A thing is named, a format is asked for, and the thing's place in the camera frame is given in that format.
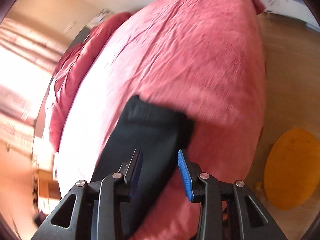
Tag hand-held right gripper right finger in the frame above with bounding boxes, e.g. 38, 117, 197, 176
177, 149, 288, 240

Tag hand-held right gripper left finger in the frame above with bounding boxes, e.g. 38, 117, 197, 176
31, 148, 143, 240

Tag black pants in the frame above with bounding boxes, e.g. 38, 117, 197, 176
90, 95, 195, 240

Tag wooden desk with white cabinet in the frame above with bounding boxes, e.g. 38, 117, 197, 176
32, 169, 63, 205

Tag pink duvet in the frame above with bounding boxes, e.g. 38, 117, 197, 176
49, 11, 133, 152

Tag bed with pink sheet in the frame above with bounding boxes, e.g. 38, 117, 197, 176
54, 0, 267, 240

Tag patterned window curtain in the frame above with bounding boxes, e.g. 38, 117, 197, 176
0, 85, 48, 135
0, 19, 64, 63

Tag grey bed headboard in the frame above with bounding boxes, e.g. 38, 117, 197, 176
34, 25, 92, 143

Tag bright window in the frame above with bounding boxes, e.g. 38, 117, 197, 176
0, 47, 57, 88

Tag white flower-print panel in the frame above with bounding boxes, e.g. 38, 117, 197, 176
93, 8, 112, 25

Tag white cabinet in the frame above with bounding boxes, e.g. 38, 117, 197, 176
257, 0, 313, 28

